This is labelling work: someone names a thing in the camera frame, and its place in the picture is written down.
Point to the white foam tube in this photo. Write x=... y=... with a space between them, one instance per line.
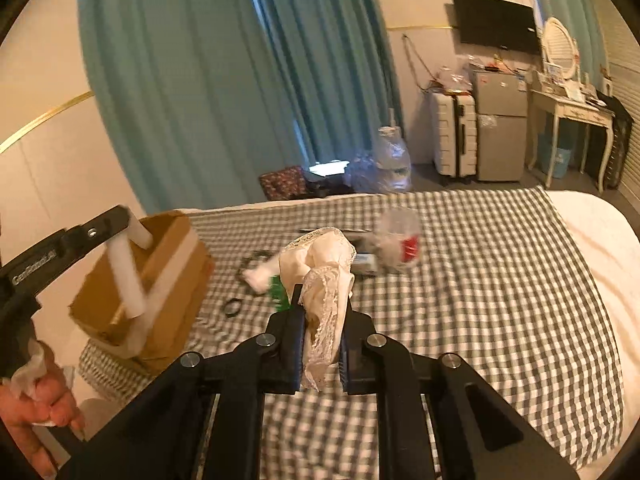
x=127 y=270

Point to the brown cardboard box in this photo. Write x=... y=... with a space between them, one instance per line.
x=170 y=280

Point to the white paper sheet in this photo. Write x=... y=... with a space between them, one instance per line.
x=327 y=167

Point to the small teal white box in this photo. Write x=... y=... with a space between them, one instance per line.
x=367 y=264

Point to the white tissue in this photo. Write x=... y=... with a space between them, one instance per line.
x=30 y=365

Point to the clear plastic cup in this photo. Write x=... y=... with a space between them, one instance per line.
x=397 y=240

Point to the thin dark stick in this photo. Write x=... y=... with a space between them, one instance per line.
x=350 y=230

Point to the green sachet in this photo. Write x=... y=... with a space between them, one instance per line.
x=279 y=292

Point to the white suitcase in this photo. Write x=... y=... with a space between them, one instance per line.
x=452 y=135

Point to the clear plastic bags on fridge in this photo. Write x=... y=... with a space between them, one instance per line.
x=452 y=77

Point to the person's left hand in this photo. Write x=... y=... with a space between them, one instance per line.
x=30 y=435

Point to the black wall television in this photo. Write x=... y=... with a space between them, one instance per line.
x=495 y=20

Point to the white lace cloth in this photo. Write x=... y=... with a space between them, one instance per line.
x=320 y=270

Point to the large clear water bottle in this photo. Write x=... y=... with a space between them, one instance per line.
x=395 y=160

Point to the white oval mirror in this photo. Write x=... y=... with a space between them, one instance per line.
x=560 y=50

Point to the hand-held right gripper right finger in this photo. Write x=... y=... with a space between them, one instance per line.
x=350 y=360

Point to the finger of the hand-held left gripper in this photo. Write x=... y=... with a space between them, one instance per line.
x=100 y=227

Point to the white dressing table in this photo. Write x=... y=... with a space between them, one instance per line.
x=570 y=105

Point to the teal window curtain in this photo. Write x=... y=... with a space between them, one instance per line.
x=200 y=85

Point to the dark cloth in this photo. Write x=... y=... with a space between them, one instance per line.
x=612 y=145

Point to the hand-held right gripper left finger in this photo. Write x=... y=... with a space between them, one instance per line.
x=295 y=355

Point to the white bed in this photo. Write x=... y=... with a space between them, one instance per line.
x=600 y=260

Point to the green white checked blanket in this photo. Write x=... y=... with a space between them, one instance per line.
x=490 y=310

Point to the crumpled clear plastic bag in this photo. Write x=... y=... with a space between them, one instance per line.
x=365 y=172

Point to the grey small fridge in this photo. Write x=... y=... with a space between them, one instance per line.
x=500 y=130

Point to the blue waste bin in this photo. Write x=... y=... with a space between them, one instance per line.
x=554 y=160

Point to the black floor bag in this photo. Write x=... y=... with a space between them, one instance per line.
x=325 y=185

